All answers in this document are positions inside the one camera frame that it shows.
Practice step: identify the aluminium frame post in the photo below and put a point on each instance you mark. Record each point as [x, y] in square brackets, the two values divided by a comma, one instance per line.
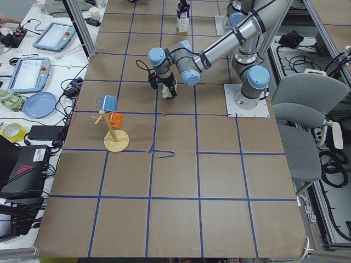
[80, 26]

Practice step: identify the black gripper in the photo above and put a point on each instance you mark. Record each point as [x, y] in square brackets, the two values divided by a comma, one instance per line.
[170, 84]
[183, 4]

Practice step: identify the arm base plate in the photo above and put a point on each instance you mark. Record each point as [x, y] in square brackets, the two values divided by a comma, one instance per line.
[222, 23]
[241, 107]

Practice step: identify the green tape rolls stack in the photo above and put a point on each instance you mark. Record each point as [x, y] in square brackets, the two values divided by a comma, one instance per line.
[11, 100]

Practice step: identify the blue plate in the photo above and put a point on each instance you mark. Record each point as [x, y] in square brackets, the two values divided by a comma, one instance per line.
[39, 105]

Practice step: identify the yellow tape roll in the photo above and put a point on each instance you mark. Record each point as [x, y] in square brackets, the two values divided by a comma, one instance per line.
[14, 132]

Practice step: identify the white paper cup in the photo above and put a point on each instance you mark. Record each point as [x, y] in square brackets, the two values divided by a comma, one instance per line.
[94, 12]

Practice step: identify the orange mug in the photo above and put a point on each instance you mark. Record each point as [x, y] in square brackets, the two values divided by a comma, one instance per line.
[115, 119]

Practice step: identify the Pascal milk carton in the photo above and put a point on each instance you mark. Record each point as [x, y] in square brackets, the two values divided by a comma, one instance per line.
[183, 18]

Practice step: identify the teach pendant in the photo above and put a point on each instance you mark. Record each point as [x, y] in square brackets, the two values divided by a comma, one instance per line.
[30, 75]
[55, 37]

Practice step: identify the black power adapter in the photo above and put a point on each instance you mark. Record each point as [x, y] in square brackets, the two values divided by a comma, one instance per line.
[45, 132]

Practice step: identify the blue mug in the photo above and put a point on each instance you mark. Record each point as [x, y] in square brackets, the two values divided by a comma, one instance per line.
[107, 103]

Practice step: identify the upper teach pendant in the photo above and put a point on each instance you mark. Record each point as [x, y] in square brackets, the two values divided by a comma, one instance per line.
[55, 37]

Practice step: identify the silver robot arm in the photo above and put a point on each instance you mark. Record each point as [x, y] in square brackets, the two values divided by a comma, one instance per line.
[259, 16]
[234, 7]

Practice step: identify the lower teach pendant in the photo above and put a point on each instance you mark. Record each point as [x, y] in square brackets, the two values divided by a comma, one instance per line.
[30, 75]

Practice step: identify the white HOME mug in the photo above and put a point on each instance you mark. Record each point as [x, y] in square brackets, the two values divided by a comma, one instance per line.
[166, 94]

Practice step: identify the grey office chair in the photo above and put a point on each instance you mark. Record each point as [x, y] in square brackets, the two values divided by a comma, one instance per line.
[306, 99]

